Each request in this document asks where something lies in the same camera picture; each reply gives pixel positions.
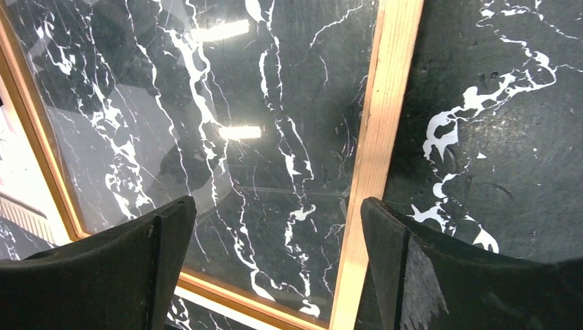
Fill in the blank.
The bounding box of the transparent plastic sheet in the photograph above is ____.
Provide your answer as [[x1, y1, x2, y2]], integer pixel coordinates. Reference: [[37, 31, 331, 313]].
[[6, 1, 377, 320]]

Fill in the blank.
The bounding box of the wooden picture frame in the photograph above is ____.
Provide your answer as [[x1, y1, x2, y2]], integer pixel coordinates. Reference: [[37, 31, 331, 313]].
[[1, 1, 424, 329]]

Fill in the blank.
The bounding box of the plant photo print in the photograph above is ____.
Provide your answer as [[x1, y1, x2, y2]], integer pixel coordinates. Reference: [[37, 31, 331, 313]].
[[1, 82, 72, 246]]

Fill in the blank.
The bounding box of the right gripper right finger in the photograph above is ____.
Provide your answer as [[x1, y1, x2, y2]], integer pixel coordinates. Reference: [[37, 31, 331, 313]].
[[360, 197, 582, 329]]

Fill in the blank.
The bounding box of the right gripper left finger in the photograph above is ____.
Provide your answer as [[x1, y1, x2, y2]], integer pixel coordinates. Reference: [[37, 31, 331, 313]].
[[1, 196, 197, 329]]

